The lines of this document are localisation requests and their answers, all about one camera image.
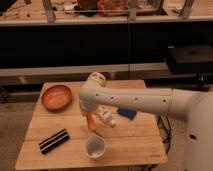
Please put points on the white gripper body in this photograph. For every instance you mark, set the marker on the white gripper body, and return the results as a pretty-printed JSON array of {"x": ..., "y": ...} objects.
[{"x": 87, "y": 107}]

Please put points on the orange pepper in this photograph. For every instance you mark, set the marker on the orange pepper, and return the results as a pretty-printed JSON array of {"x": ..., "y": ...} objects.
[{"x": 90, "y": 122}]

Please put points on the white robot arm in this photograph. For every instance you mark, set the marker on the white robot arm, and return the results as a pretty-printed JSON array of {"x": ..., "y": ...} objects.
[{"x": 193, "y": 107}]

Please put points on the white ceramic cup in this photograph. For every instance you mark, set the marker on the white ceramic cup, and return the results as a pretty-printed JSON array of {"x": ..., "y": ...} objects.
[{"x": 95, "y": 146}]

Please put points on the white small bottle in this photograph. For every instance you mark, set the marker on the white small bottle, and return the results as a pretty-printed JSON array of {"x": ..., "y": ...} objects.
[{"x": 105, "y": 116}]

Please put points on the orange wooden bowl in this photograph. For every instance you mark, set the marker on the orange wooden bowl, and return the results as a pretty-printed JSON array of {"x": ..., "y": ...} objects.
[{"x": 56, "y": 97}]

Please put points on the blue small object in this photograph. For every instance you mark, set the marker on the blue small object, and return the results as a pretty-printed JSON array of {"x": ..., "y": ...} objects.
[{"x": 127, "y": 113}]

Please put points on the wooden shelf bench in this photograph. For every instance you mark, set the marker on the wooden shelf bench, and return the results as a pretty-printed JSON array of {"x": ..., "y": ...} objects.
[{"x": 39, "y": 37}]

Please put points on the black box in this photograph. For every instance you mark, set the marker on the black box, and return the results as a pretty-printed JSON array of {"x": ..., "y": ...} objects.
[{"x": 190, "y": 59}]

